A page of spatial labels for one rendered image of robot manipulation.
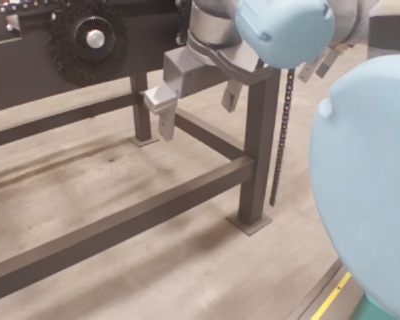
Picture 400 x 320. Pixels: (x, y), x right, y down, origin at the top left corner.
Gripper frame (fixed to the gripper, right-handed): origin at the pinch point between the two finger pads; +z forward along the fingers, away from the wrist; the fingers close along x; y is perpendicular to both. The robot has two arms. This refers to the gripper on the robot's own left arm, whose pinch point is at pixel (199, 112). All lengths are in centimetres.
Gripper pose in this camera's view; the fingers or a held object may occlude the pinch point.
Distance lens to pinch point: 53.9
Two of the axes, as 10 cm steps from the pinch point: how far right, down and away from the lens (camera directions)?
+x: -8.1, 4.2, -4.2
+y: -5.8, -7.2, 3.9
